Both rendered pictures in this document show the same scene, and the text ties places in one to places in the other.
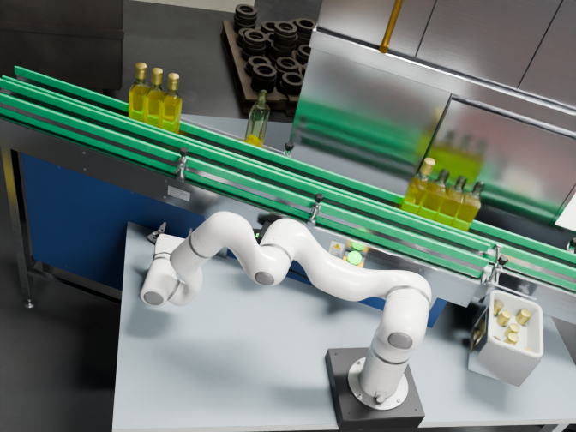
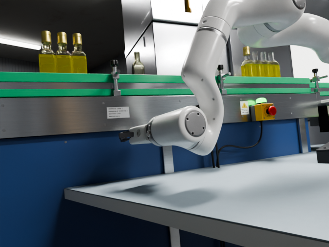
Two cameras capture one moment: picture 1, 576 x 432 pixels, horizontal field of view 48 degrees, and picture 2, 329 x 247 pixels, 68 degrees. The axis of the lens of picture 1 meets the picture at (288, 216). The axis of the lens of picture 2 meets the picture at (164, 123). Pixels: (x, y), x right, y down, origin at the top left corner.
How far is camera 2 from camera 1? 1.88 m
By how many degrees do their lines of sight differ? 53
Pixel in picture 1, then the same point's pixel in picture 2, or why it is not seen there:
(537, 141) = not seen: hidden behind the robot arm
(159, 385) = (307, 206)
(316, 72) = (160, 37)
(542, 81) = not seen: hidden behind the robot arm
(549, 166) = (277, 52)
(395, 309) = not seen: outside the picture
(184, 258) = (208, 47)
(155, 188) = (94, 116)
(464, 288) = (311, 101)
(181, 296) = (209, 127)
